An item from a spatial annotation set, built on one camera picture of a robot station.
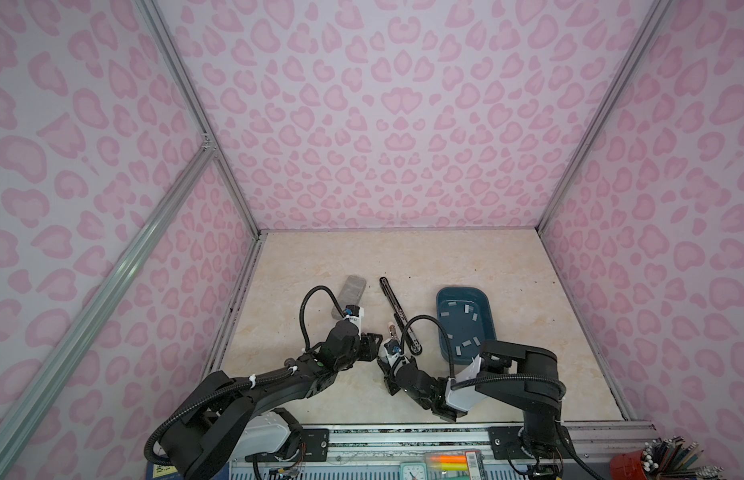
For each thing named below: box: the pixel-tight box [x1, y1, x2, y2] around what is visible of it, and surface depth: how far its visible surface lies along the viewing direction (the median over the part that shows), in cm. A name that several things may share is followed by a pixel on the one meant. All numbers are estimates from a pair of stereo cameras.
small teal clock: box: [400, 462, 427, 480], surface depth 69 cm
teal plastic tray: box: [436, 286, 497, 365], surface depth 97 cm
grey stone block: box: [331, 275, 367, 320], surface depth 100 cm
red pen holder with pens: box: [610, 435, 724, 480], surface depth 61 cm
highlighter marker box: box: [424, 451, 469, 473], surface depth 72 cm
